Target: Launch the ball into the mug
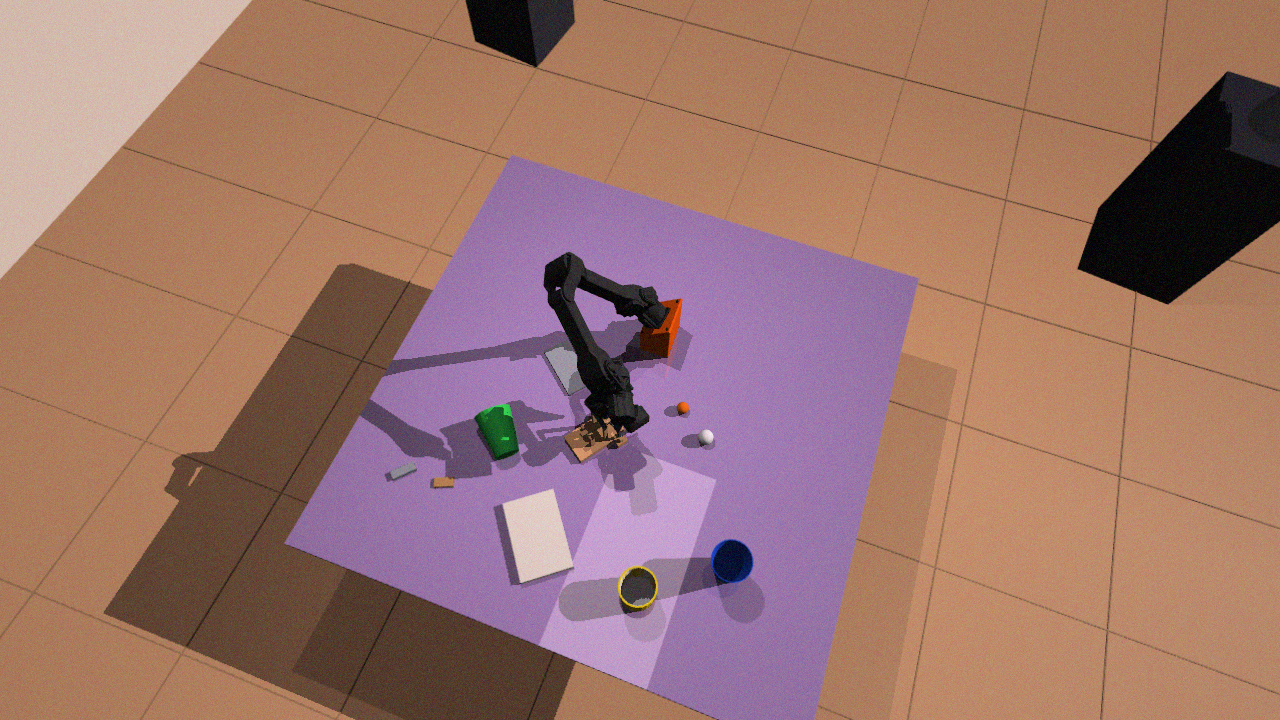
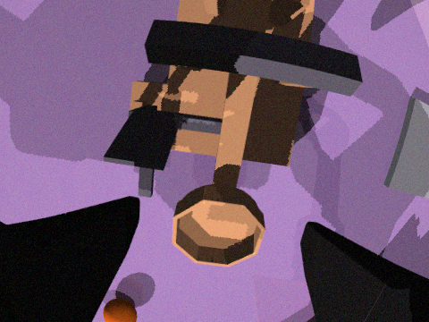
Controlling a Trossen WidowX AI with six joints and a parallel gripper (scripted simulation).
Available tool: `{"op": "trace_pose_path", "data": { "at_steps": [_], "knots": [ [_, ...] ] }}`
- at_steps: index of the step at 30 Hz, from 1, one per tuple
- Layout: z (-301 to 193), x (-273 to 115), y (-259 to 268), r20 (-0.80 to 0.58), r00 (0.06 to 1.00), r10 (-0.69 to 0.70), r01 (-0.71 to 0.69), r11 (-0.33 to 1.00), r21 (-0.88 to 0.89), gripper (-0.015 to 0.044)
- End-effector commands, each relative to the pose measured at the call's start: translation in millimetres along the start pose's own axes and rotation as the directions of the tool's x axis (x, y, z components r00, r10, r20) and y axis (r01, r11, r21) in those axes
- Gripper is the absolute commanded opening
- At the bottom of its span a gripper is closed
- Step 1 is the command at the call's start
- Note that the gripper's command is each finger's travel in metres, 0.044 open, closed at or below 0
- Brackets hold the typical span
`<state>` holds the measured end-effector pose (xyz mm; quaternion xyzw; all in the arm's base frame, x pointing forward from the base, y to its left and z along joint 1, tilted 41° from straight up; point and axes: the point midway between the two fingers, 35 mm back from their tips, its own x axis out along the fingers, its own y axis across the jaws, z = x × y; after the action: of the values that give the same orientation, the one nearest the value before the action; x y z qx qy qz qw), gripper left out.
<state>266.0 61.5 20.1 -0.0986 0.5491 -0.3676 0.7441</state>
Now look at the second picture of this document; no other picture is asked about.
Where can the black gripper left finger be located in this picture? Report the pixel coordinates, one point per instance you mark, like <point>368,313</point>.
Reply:
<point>59,269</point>

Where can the brown ball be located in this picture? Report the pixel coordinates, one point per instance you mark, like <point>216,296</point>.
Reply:
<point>119,310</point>

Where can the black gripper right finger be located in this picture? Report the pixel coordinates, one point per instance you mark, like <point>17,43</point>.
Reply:
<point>348,283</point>

